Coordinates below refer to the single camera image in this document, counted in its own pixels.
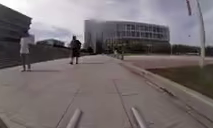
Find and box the grey concrete slab pavement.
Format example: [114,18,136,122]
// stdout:
[0,54,213,128]

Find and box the person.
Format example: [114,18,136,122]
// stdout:
[19,32,32,73]
[68,35,83,66]

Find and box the large glass-fronted building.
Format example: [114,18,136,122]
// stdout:
[83,19,172,55]

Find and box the reddish brick path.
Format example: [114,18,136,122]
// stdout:
[123,54,213,70]

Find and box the low building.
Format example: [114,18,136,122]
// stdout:
[36,38,66,48]

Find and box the robot's own part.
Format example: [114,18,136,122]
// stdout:
[65,108,83,128]
[130,106,148,128]

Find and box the pale concrete kerb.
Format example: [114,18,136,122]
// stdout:
[108,54,213,111]

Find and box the row of trees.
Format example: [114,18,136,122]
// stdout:
[170,43,213,57]

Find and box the grass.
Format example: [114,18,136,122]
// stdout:
[147,63,213,102]

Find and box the curved pale pole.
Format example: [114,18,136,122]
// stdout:
[185,0,207,69]

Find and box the dark layered building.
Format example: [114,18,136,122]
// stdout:
[0,2,33,51]

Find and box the dark stepped wall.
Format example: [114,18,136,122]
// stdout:
[0,44,73,71]

